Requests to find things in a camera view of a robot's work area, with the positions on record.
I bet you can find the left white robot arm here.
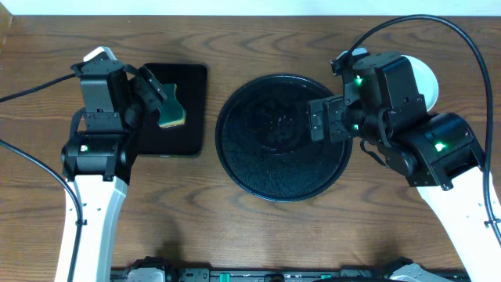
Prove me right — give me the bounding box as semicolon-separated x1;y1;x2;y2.
56;59;177;281

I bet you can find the round black tray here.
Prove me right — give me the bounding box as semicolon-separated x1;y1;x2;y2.
214;74;352;202

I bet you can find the light green plate stained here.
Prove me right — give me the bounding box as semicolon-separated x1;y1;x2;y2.
404;55;439;112

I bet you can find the black rectangular tray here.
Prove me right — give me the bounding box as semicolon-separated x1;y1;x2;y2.
138;63;208;157

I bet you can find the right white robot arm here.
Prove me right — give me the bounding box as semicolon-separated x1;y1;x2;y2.
308;49;500;281

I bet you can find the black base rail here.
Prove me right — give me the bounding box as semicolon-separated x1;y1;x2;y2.
110;257;470;282

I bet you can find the green scouring sponge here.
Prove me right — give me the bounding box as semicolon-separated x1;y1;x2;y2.
157;83;186;128

